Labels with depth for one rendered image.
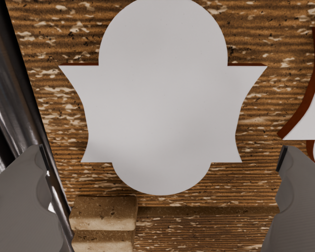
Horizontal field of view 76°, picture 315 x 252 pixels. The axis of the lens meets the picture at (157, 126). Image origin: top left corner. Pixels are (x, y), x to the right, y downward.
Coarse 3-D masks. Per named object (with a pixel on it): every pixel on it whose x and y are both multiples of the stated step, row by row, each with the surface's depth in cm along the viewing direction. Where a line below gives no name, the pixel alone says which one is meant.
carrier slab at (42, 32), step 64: (64, 0) 12; (128, 0) 12; (192, 0) 12; (256, 0) 12; (64, 128) 16; (256, 128) 16; (64, 192) 19; (128, 192) 19; (192, 192) 19; (256, 192) 19
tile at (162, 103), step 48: (144, 0) 11; (144, 48) 12; (192, 48) 12; (96, 96) 14; (144, 96) 14; (192, 96) 14; (240, 96) 14; (96, 144) 15; (144, 144) 15; (192, 144) 15; (144, 192) 18
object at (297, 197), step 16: (288, 160) 10; (304, 160) 9; (288, 176) 8; (304, 176) 8; (288, 192) 8; (304, 192) 8; (288, 208) 7; (304, 208) 7; (272, 224) 6; (288, 224) 6; (304, 224) 6; (272, 240) 6; (288, 240) 6; (304, 240) 6
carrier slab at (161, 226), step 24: (144, 216) 21; (168, 216) 21; (192, 216) 21; (216, 216) 21; (240, 216) 21; (264, 216) 21; (144, 240) 23; (168, 240) 23; (192, 240) 23; (216, 240) 23; (240, 240) 23
